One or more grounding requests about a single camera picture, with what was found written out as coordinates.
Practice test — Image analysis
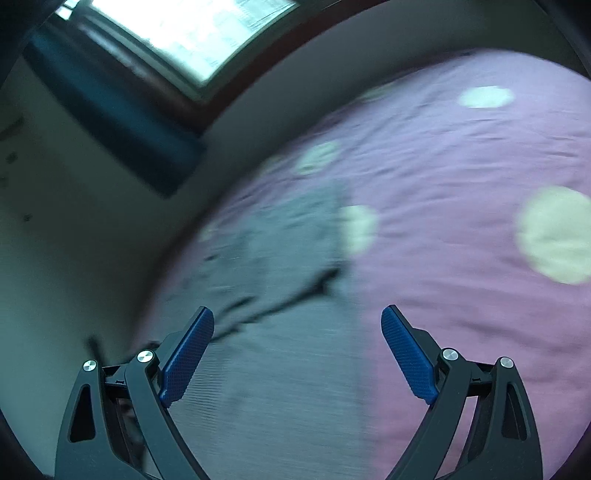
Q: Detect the window with wooden frame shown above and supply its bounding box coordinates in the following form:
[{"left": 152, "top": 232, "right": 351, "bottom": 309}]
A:
[{"left": 55, "top": 0, "right": 301, "bottom": 100}]

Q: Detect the purple blanket with pale dots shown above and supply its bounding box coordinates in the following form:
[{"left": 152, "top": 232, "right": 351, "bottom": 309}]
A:
[{"left": 134, "top": 46, "right": 591, "bottom": 480}]

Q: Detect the grey knitted sweater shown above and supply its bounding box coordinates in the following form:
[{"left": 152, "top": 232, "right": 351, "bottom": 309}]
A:
[{"left": 134, "top": 178, "right": 368, "bottom": 480}]

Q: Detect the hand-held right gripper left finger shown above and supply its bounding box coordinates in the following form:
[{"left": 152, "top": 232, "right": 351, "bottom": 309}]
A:
[{"left": 54, "top": 305, "right": 216, "bottom": 480}]

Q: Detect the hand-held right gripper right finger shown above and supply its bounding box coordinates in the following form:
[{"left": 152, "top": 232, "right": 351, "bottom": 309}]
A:
[{"left": 380, "top": 305, "right": 544, "bottom": 480}]

